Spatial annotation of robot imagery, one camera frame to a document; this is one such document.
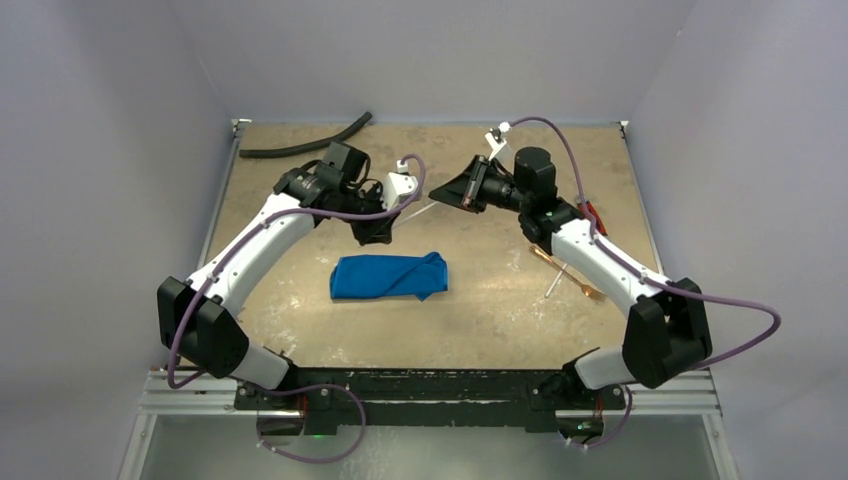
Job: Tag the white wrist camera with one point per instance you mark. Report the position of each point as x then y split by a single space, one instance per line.
499 147
396 188

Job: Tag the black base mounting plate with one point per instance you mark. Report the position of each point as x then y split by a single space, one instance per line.
345 409

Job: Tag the blue cloth napkin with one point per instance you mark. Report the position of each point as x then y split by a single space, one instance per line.
369 277

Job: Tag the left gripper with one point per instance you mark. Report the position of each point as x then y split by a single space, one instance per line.
378 231

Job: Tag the red handled adjustable wrench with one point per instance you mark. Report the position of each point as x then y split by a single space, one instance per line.
591 214

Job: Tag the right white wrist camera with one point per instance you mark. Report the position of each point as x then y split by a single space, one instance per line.
499 147

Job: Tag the black foam tube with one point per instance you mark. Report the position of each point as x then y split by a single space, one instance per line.
309 147

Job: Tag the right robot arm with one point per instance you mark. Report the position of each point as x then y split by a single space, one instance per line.
666 331

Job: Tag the white plastic utensil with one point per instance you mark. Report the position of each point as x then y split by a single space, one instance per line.
414 215
555 282

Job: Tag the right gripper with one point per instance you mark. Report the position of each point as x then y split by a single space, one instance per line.
474 187

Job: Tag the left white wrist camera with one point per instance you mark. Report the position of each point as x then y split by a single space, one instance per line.
396 188

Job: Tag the aluminium frame rail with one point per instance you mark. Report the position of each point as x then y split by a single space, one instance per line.
689 394

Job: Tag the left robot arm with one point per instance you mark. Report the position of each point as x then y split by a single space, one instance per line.
198 315

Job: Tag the brown plastic utensil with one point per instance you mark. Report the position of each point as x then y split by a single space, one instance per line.
586 289

